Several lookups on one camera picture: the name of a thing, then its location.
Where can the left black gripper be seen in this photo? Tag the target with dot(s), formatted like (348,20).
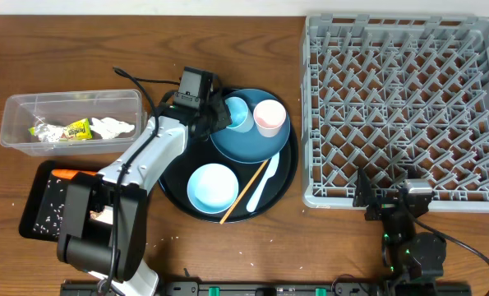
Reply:
(226,118)

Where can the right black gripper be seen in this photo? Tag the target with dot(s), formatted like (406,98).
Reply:
(381,205)

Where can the light blue cup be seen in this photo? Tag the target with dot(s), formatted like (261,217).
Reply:
(240,114)

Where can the white tissue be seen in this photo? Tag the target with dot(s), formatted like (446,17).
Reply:
(110,128)

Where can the yellow snack wrapper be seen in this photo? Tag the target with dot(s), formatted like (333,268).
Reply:
(76,131)

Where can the orange carrot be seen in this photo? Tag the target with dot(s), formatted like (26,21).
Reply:
(70,173)

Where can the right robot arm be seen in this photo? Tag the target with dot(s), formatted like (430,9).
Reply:
(415,259)

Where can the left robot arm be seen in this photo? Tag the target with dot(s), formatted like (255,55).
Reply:
(104,220)

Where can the grey dishwasher rack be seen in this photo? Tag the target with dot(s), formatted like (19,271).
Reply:
(390,95)

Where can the dark blue plate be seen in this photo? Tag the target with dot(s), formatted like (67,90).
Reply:
(250,147)

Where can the pink cup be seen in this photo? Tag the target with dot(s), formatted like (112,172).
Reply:
(269,116)

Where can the wooden chopstick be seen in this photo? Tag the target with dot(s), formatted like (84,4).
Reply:
(243,192)

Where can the light blue bowl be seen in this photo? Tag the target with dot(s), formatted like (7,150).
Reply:
(212,188)

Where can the light blue plastic spoon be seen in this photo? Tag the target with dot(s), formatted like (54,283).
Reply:
(269,173)

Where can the clear plastic bin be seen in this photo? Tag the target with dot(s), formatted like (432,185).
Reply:
(23,113)

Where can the pile of white rice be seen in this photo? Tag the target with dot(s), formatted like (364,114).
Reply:
(86,200)

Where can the black rectangular tray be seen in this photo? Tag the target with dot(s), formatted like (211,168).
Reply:
(43,214)

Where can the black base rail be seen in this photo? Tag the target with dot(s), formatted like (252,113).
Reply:
(337,288)

